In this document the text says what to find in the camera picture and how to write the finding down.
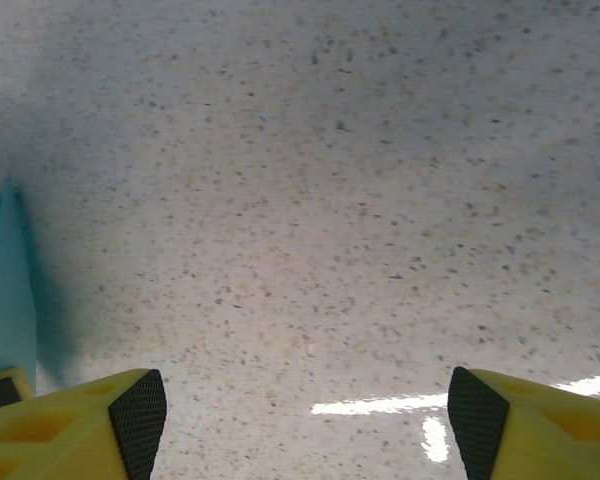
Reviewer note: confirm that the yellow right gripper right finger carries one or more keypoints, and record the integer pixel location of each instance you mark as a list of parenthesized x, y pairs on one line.
[(555, 440)]

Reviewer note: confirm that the light blue cloth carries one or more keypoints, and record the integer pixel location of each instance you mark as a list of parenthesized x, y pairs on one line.
[(7, 300)]

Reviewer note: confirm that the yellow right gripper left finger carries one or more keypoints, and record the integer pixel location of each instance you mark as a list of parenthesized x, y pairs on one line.
[(55, 440)]

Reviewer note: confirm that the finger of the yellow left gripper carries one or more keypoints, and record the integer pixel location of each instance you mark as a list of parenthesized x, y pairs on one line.
[(2, 392)]

